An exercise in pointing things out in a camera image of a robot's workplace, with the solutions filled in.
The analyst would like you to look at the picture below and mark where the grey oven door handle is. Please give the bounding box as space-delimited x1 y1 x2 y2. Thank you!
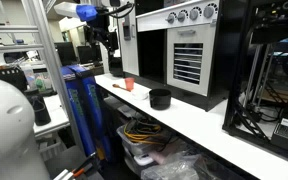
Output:
177 29 197 36

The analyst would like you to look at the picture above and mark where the orange handled tool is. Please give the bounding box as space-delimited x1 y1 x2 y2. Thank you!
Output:
53 161 96 180

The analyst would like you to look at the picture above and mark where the black metal frame rack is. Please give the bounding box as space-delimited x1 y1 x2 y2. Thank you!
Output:
222 0 288 164

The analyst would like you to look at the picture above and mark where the black computer monitor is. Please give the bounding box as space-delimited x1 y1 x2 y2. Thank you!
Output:
53 41 79 67
76 44 103 65

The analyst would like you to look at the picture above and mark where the red plastic cup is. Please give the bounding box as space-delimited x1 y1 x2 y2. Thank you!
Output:
124 77 136 92

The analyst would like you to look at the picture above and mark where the black mug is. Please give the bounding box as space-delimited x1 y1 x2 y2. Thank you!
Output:
148 88 172 111

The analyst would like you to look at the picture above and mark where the clear plastic bottle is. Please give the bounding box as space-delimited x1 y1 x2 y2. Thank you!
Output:
21 63 37 90

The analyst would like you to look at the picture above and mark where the aluminium profile frame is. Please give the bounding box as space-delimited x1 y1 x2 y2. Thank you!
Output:
0 0 87 156

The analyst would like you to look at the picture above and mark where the yellow cable coil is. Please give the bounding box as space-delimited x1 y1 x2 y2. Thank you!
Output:
123 120 163 146

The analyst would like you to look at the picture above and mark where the white side table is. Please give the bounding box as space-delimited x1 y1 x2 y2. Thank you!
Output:
33 94 71 138

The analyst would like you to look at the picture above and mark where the grey fridge dispenser panel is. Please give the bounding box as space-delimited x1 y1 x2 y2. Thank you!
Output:
122 16 132 42

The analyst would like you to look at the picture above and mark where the grey oven knob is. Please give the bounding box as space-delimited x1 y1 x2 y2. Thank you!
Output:
165 12 178 24
177 9 189 23
188 7 201 21
202 2 219 19

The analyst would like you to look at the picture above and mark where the clear plastic bin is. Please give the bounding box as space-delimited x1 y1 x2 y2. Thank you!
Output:
116 123 172 157

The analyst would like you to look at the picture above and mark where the clear plastic bag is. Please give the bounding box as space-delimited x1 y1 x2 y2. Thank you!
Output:
140 153 215 180

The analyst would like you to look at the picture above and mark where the wooden spoon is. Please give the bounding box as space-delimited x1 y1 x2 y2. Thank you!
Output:
112 83 129 92

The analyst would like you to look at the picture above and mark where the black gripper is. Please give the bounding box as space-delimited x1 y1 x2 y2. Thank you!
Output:
83 24 120 53

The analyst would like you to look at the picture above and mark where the white toy oven unit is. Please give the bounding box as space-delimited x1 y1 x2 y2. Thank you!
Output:
135 0 230 112

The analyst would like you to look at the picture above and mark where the pink cloth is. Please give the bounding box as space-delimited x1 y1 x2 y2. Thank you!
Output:
148 146 177 165

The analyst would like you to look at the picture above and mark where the black mesh basket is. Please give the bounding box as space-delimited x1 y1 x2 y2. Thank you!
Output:
0 65 28 92

